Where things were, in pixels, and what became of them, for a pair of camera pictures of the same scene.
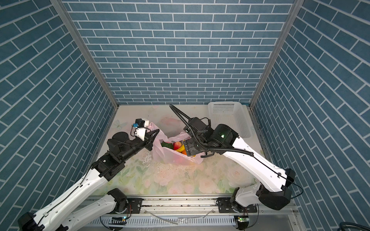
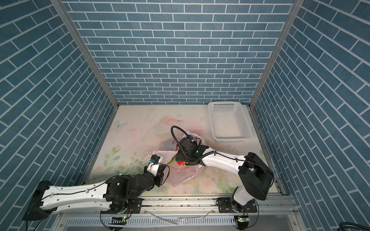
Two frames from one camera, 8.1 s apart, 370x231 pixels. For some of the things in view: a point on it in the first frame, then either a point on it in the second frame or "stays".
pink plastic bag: x=165 y=155 -> x=177 y=173
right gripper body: x=193 y=147 -> x=182 y=157
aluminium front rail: x=190 y=206 stays
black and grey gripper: x=140 y=124 -> x=152 y=167
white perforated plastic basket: x=231 y=113 stays
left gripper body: x=146 y=142 -> x=158 y=179
